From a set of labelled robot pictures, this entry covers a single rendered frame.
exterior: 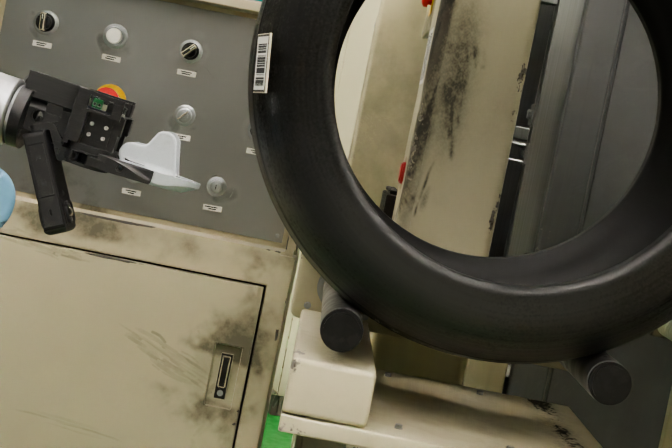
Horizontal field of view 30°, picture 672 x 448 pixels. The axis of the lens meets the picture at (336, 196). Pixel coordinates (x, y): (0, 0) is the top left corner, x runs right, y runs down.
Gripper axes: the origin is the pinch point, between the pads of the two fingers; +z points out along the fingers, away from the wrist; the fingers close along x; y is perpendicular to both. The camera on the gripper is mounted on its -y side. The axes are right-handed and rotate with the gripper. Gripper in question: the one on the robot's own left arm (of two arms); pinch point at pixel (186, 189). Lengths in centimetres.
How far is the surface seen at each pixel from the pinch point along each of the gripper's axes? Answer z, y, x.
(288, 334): 21, -67, 328
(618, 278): 45.0, 6.1, -12.3
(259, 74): 4.4, 14.2, -10.0
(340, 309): 19.7, -5.9, -10.0
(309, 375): 18.8, -13.3, -10.3
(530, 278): 41.8, 1.5, 15.3
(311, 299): 17.4, -10.5, 24.2
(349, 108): 16, 20, 329
